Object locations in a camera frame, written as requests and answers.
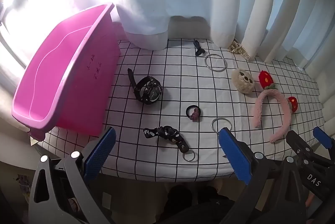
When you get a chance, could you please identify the black hair tie pink knot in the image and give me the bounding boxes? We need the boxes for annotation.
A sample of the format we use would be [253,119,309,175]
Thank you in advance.
[186,104,201,122]

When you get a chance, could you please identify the large silver bangle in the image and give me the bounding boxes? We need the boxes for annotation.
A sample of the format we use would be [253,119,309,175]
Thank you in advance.
[204,54,228,73]

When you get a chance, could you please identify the person's right hand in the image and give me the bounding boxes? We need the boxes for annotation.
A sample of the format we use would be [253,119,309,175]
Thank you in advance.
[305,193,316,207]

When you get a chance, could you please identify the pink strawberry plush headband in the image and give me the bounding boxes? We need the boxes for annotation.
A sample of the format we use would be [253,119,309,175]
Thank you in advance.
[252,70,299,143]

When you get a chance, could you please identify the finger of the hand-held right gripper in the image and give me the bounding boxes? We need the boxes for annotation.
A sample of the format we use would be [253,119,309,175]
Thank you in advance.
[286,130,318,169]
[313,126,335,159]

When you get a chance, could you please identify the gold pearl jewelry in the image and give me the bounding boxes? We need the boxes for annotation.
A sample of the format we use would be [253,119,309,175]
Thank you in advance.
[230,38,252,61]

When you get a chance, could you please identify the pink plastic basin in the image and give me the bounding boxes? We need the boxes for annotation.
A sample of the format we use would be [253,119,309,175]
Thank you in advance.
[11,3,121,141]

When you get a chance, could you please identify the sloth plush hair clip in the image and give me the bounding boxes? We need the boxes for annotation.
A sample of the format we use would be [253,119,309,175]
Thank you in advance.
[232,68,255,94]

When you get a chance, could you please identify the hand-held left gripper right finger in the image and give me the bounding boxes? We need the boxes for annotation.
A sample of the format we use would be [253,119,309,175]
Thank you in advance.
[219,127,309,224]

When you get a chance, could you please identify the black hair clip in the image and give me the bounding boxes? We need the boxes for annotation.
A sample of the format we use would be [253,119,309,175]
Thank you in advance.
[193,40,206,56]

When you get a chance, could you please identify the silver ring bangle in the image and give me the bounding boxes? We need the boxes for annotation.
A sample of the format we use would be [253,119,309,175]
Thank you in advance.
[211,117,232,136]

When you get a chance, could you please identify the black patterned strap keychain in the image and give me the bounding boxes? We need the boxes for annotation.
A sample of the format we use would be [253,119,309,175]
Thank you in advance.
[143,125,196,162]

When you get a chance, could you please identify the black wrist watch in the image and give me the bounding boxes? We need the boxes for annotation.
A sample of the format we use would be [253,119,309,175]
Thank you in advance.
[127,68,163,105]

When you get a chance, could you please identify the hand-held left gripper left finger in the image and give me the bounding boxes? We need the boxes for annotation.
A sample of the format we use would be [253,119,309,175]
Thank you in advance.
[27,127,117,224]

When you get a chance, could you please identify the black checked white tablecloth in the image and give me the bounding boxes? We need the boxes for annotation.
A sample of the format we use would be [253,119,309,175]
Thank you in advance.
[38,38,326,183]

